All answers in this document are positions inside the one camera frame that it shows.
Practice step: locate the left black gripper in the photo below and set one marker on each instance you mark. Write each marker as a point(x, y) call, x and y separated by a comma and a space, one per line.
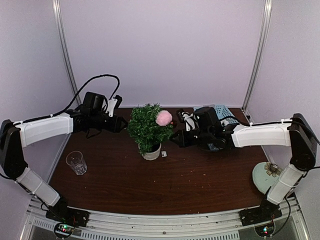
point(115, 127)

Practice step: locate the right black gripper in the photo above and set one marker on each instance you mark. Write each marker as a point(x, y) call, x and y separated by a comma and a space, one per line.
point(181, 143)

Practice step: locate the small green christmas tree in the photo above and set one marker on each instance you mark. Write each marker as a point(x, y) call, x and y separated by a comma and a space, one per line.
point(144, 130)

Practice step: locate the pink pompom ornament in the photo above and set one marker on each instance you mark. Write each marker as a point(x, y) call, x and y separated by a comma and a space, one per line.
point(164, 118)

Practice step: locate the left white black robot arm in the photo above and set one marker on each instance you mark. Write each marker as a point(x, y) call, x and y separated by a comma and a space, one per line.
point(96, 113)

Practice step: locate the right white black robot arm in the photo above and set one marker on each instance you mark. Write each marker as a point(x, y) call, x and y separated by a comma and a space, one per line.
point(205, 127)

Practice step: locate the white tree pot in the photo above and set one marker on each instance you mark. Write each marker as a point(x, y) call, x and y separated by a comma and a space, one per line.
point(156, 151)

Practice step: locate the blue plastic basket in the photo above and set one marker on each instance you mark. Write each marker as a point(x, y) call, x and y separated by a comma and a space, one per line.
point(223, 113)

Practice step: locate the clear drinking glass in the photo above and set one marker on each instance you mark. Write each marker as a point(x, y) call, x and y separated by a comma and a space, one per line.
point(75, 160)

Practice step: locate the pale green floral plate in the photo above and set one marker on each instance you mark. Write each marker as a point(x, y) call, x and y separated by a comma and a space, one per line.
point(264, 175)

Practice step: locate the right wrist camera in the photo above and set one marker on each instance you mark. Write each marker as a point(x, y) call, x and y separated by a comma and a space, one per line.
point(186, 118)

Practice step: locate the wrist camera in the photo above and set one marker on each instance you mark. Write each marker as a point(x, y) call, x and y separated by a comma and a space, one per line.
point(186, 118)
point(113, 104)

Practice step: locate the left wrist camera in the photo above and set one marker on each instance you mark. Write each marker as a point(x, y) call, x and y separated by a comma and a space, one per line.
point(113, 104)

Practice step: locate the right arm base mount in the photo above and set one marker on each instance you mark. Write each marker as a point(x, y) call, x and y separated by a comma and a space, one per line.
point(263, 220)

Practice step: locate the front aluminium rail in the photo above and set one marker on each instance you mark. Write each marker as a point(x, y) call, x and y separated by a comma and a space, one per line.
point(223, 225)

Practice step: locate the left aluminium frame post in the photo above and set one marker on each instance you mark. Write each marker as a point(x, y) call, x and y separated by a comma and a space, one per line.
point(63, 44)

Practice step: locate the aluminium frame post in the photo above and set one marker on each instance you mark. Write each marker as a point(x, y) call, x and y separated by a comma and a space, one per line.
point(63, 44)
point(263, 36)

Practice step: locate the right aluminium frame post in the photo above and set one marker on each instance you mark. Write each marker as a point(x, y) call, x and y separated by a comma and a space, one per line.
point(263, 36)

